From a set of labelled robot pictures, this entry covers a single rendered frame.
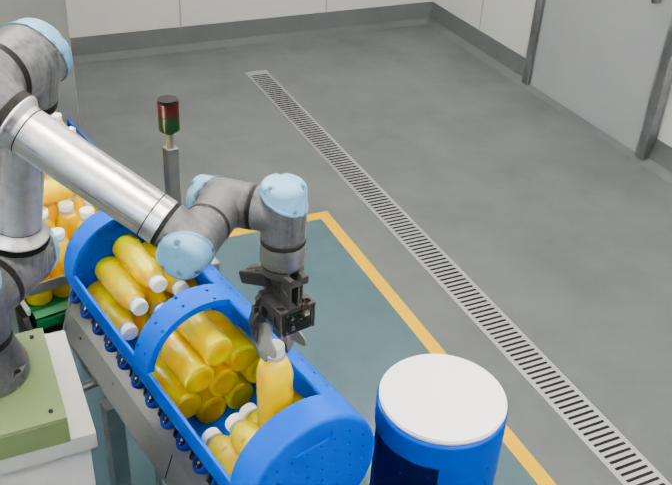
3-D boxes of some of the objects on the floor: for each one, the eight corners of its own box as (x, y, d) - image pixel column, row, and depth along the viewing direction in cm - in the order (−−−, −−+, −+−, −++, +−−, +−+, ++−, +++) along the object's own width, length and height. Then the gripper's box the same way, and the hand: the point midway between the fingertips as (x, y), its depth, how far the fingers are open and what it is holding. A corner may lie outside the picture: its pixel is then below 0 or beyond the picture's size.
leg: (124, 561, 269) (105, 413, 235) (116, 547, 273) (96, 400, 239) (141, 552, 272) (125, 404, 238) (134, 539, 275) (116, 392, 242)
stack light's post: (183, 416, 322) (167, 151, 263) (178, 409, 324) (161, 146, 265) (193, 412, 324) (179, 148, 265) (188, 405, 327) (173, 143, 267)
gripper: (269, 288, 138) (267, 389, 149) (328, 267, 144) (322, 365, 155) (241, 262, 144) (242, 360, 155) (299, 243, 150) (296, 339, 161)
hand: (274, 348), depth 156 cm, fingers closed on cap, 4 cm apart
